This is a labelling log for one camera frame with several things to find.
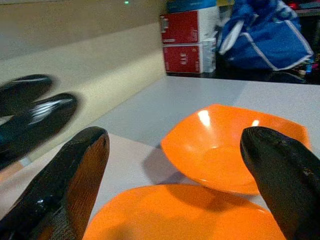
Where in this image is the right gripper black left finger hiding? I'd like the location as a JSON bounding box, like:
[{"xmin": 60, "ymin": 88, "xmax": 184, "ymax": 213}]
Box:
[{"xmin": 0, "ymin": 126, "xmax": 111, "ymax": 240}]

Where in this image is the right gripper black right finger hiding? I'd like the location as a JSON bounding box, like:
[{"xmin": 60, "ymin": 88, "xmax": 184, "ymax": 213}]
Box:
[{"xmin": 239, "ymin": 126, "xmax": 320, "ymax": 240}]

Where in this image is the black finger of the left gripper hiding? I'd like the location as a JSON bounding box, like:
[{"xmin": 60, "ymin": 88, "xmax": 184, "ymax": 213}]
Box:
[
  {"xmin": 0, "ymin": 92, "xmax": 80, "ymax": 171},
  {"xmin": 0, "ymin": 74, "xmax": 55, "ymax": 117}
]

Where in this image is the beige cushioned bench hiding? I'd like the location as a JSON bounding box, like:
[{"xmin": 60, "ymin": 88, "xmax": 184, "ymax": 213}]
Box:
[{"xmin": 0, "ymin": 0, "xmax": 167, "ymax": 163}]

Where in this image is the orange square plastic bowl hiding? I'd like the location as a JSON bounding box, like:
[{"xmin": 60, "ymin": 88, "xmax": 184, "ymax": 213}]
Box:
[{"xmin": 160, "ymin": 103, "xmax": 312, "ymax": 197}]

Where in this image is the orange plastic plate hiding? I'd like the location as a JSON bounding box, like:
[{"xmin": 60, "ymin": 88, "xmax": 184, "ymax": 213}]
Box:
[{"xmin": 82, "ymin": 184, "xmax": 287, "ymax": 240}]

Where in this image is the blue bag with white trim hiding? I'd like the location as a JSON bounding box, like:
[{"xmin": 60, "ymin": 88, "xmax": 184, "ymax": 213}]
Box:
[{"xmin": 215, "ymin": 0, "xmax": 315, "ymax": 72}]

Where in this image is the small white box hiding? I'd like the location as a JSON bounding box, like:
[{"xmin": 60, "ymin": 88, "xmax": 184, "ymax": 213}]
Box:
[{"xmin": 201, "ymin": 37, "xmax": 217, "ymax": 74}]

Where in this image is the small red carton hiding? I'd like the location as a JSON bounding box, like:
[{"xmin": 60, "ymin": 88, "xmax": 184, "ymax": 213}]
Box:
[{"xmin": 162, "ymin": 44, "xmax": 204, "ymax": 75}]

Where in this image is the large red and white carton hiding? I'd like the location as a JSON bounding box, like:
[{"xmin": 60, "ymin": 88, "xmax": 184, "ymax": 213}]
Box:
[{"xmin": 159, "ymin": 5, "xmax": 221, "ymax": 46}]

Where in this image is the blue carton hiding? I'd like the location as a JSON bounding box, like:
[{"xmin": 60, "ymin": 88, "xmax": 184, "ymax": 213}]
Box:
[{"xmin": 165, "ymin": 0, "xmax": 236, "ymax": 14}]

